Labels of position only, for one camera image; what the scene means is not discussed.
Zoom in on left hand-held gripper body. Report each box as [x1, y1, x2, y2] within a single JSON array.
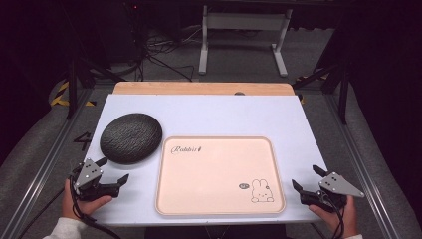
[[69, 157, 114, 203]]

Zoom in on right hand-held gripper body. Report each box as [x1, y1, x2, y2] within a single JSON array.
[[300, 171, 365, 214]]

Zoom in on person's left hand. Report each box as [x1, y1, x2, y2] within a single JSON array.
[[62, 178, 113, 222]]

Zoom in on person's right hand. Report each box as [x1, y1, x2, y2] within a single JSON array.
[[308, 194, 360, 239]]

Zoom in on black textured round plate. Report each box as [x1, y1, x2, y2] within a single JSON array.
[[100, 113, 164, 165]]

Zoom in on yellow black floor tape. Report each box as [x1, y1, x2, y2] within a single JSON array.
[[49, 81, 98, 108]]

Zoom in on black tripod stand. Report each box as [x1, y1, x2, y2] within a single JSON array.
[[65, 56, 127, 121], [292, 61, 350, 125]]

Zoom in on pink tray with rabbit print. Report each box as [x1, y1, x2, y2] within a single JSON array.
[[154, 134, 287, 217]]

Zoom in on white board sheet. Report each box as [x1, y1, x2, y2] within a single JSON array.
[[77, 94, 329, 228]]

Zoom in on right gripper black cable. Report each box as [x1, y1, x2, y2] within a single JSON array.
[[317, 190, 346, 239]]

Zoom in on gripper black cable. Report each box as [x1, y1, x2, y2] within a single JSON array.
[[68, 175, 122, 239], [317, 190, 346, 239]]

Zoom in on aluminium floor rail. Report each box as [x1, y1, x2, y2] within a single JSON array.
[[324, 94, 413, 239], [0, 88, 96, 239]]

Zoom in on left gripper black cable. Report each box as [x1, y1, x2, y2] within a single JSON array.
[[68, 175, 122, 239]]

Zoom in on thin black floor cable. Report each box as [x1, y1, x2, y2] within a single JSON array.
[[16, 187, 66, 239]]

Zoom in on bundle of black floor cables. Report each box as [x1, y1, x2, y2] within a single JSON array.
[[122, 3, 207, 83]]

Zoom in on white metal stand frame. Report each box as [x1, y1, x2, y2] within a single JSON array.
[[198, 4, 294, 78]]

